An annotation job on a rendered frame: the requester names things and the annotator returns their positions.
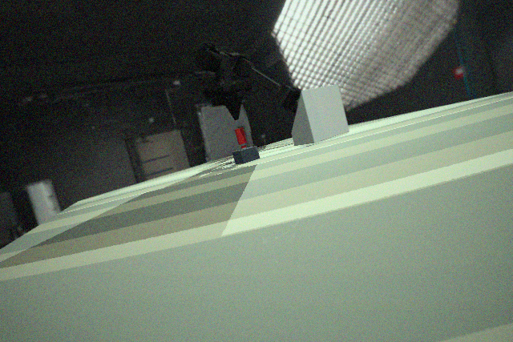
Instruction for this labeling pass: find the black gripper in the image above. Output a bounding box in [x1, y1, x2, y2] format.
[211, 70, 252, 120]

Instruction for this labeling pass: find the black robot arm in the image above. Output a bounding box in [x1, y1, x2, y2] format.
[192, 42, 302, 114]

